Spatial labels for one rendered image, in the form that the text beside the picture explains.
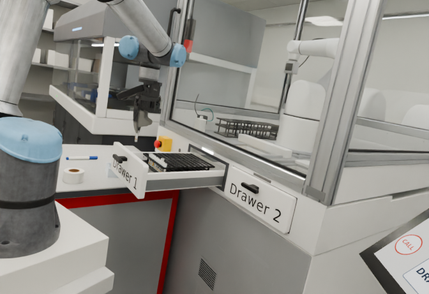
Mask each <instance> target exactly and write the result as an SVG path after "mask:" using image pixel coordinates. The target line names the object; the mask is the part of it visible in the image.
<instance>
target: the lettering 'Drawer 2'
mask: <svg viewBox="0 0 429 294"><path fill-rule="evenodd" d="M232 185H234V186H235V187H236V185H235V184H233V183H232ZM232 185H231V189H230V193H232V192H231V190H232ZM236 191H237V187H236ZM236 191H235V193H236ZM235 193H232V194H233V195H234V194H235ZM243 194H245V195H246V193H243ZM243 197H245V200H243ZM241 199H242V201H245V202H246V196H242V197H241ZM251 201H252V207H253V206H254V205H255V202H256V200H255V201H254V204H253V198H252V199H251V200H250V196H249V199H248V204H249V205H250V203H251ZM259 204H261V205H262V206H260V205H259ZM258 206H259V207H260V208H262V209H263V204H262V203H261V202H259V203H258V204H257V210H258V211H260V212H262V211H261V210H259V209H258ZM275 210H277V211H278V212H279V213H280V214H279V216H276V217H274V218H273V220H275V221H276V222H277V223H279V221H277V220H276V218H278V217H280V216H281V212H280V211H279V210H278V209H275Z"/></svg>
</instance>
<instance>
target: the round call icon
mask: <svg viewBox="0 0 429 294"><path fill-rule="evenodd" d="M428 245H429V243H428V242H427V241H426V240H425V239H424V238H423V237H421V236H420V235H418V234H417V233H416V232H415V231H414V230H411V231H410V232H408V233H406V234H405V235H403V236H402V237H400V238H399V239H397V240H396V241H394V242H392V243H391V244H390V245H389V246H390V247H391V248H392V249H393V250H394V251H395V252H396V253H397V254H398V256H399V257H400V258H401V259H402V260H406V259H407V258H408V257H410V256H412V255H413V254H415V253H417V252H418V251H420V250H421V249H423V248H424V247H426V246H428Z"/></svg>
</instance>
